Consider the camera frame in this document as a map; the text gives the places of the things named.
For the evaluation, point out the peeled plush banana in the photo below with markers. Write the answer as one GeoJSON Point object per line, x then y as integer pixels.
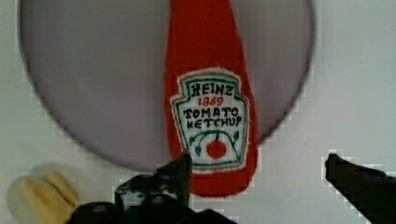
{"type": "Point", "coordinates": [47, 194]}

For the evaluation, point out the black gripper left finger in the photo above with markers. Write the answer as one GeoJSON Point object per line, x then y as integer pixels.
{"type": "Point", "coordinates": [159, 198]}

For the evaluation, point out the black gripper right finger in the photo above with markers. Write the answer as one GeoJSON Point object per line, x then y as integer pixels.
{"type": "Point", "coordinates": [372, 192]}

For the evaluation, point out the round grey plate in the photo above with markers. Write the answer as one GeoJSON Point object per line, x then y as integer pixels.
{"type": "Point", "coordinates": [98, 66]}

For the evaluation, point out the red plush ketchup bottle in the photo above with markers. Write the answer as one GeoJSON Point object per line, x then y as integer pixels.
{"type": "Point", "coordinates": [209, 105]}

